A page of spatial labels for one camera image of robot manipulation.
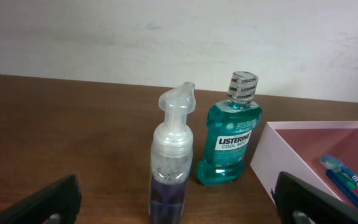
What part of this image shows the blue white toothbrush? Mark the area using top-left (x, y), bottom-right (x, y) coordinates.
top-left (319, 156), bottom-right (358, 187)

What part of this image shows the teal Listerine mouthwash bottle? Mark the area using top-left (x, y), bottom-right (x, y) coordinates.
top-left (196, 71), bottom-right (262, 185)

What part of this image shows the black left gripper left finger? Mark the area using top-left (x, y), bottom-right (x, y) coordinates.
top-left (0, 174), bottom-right (82, 224)

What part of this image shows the pink cardboard box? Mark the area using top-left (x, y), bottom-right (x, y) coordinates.
top-left (250, 121), bottom-right (358, 209)

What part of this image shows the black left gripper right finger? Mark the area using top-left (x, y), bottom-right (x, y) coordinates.
top-left (271, 171), bottom-right (358, 224)

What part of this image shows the clear foam pump bottle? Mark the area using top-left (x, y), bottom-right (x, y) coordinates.
top-left (149, 82), bottom-right (196, 224)

